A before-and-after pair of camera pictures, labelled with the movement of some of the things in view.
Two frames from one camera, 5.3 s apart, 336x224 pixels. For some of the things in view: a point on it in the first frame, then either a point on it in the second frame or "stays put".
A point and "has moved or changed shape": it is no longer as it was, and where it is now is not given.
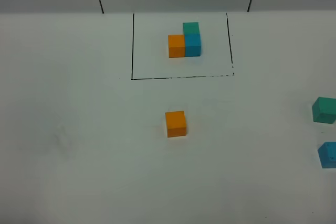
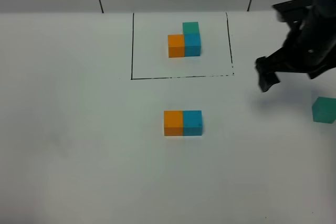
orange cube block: (176, 123) has moved or changed shape
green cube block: (324, 110) stays put
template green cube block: (192, 28) stays put
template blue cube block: (192, 45) stays put
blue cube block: (327, 152) → (192, 123)
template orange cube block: (176, 45) stays put
